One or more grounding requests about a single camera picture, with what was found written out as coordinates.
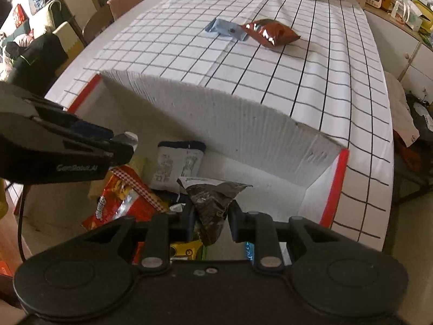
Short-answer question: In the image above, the glossy brown snack packet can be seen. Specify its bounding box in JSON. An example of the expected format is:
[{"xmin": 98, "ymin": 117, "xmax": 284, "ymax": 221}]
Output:
[{"xmin": 241, "ymin": 18, "xmax": 301, "ymax": 49}]

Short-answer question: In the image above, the yellow storage box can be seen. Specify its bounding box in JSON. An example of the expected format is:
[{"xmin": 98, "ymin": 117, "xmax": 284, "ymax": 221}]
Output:
[{"xmin": 411, "ymin": 0, "xmax": 433, "ymax": 32}]

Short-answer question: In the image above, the yellow cartoon snack packet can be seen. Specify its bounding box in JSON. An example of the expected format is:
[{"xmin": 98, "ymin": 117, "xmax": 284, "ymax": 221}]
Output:
[{"xmin": 169, "ymin": 240, "xmax": 204, "ymax": 262}]

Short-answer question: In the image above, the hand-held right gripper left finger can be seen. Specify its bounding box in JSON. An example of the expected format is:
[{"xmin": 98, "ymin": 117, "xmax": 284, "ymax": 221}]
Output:
[{"xmin": 81, "ymin": 203, "xmax": 196, "ymax": 274}]

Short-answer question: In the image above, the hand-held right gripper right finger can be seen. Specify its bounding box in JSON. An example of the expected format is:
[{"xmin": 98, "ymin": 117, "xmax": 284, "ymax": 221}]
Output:
[{"xmin": 228, "ymin": 203, "xmax": 353, "ymax": 274}]

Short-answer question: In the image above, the light blue snack packet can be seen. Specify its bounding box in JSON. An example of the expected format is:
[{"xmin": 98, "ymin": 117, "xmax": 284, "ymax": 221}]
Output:
[{"xmin": 204, "ymin": 18, "xmax": 250, "ymax": 43}]

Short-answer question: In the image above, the black jacket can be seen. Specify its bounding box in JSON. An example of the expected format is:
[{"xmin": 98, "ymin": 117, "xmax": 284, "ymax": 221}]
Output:
[{"xmin": 6, "ymin": 32, "xmax": 69, "ymax": 87}]

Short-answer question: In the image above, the red snack packet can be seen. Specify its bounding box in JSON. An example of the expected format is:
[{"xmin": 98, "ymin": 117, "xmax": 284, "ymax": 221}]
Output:
[{"xmin": 82, "ymin": 165, "xmax": 170, "ymax": 232}]

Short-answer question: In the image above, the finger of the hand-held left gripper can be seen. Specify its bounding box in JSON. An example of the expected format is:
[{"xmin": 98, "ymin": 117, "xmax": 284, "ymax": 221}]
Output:
[
  {"xmin": 31, "ymin": 102, "xmax": 114, "ymax": 140},
  {"xmin": 64, "ymin": 135, "xmax": 135, "ymax": 169}
]

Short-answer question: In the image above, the cream cabinet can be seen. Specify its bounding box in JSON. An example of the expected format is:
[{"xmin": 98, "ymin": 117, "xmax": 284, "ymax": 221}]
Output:
[{"xmin": 352, "ymin": 0, "xmax": 433, "ymax": 109}]

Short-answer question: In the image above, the white and navy snack packet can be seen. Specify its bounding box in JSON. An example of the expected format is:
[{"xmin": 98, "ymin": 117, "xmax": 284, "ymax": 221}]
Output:
[{"xmin": 154, "ymin": 141, "xmax": 207, "ymax": 191}]

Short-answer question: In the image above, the checked white tablecloth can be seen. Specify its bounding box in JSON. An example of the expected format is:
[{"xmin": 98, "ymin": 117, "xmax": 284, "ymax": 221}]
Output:
[{"xmin": 44, "ymin": 0, "xmax": 395, "ymax": 252}]

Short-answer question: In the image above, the black bag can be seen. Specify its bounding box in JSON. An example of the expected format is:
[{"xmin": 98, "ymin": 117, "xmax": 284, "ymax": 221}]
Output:
[{"xmin": 405, "ymin": 91, "xmax": 433, "ymax": 137}]

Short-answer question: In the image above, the black cable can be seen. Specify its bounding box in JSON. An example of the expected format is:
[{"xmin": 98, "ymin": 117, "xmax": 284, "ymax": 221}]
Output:
[{"xmin": 18, "ymin": 183, "xmax": 32, "ymax": 262}]

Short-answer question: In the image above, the white paper bag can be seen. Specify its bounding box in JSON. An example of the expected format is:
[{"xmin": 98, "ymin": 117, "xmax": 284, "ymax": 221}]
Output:
[{"xmin": 392, "ymin": 0, "xmax": 422, "ymax": 28}]

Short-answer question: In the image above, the white cardboard box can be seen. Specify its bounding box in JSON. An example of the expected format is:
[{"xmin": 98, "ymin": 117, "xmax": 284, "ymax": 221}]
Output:
[{"xmin": 14, "ymin": 70, "xmax": 350, "ymax": 268}]

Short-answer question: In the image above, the dark brown small snack packet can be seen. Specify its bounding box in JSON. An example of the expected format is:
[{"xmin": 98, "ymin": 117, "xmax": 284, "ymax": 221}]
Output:
[{"xmin": 177, "ymin": 176, "xmax": 254, "ymax": 247}]

